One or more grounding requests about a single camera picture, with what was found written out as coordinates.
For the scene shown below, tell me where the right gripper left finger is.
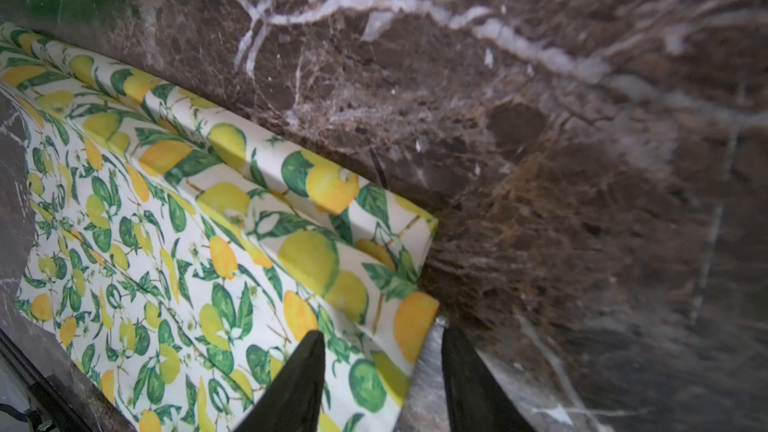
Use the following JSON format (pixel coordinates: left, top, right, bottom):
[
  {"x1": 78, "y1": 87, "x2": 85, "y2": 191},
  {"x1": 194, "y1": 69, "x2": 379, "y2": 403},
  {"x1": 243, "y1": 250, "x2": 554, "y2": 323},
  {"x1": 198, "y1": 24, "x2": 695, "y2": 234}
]
[{"x1": 236, "y1": 330, "x2": 326, "y2": 432}]

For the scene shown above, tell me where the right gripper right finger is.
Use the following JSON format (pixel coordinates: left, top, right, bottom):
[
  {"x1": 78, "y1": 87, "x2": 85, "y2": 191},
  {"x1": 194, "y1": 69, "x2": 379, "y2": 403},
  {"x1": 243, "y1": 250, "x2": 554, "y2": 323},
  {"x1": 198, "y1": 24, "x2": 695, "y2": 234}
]
[{"x1": 441, "y1": 326, "x2": 534, "y2": 432}]

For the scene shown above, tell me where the lemon print skirt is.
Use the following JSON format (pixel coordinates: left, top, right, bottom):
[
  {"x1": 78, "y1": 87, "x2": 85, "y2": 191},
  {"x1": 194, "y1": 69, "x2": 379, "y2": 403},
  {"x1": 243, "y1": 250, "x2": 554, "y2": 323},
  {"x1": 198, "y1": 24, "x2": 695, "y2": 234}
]
[{"x1": 1, "y1": 22, "x2": 439, "y2": 431}]

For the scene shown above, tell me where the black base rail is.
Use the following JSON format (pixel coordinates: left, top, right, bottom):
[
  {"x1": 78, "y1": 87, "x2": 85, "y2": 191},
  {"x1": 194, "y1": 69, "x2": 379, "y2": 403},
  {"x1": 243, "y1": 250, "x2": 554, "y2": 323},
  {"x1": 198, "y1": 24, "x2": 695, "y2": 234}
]
[{"x1": 1, "y1": 331, "x2": 91, "y2": 432}]

